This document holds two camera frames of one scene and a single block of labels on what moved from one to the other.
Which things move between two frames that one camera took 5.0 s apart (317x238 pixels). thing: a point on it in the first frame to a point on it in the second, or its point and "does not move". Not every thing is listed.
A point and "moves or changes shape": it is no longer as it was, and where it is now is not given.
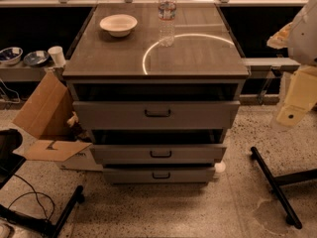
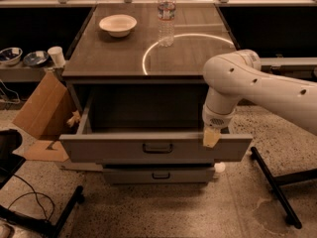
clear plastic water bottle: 166,15 does not move
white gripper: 304,39 to 216,119
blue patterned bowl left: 10,56 does not move
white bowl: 118,25 does not move
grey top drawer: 156,115 moves or changes shape
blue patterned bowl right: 36,58 does not move
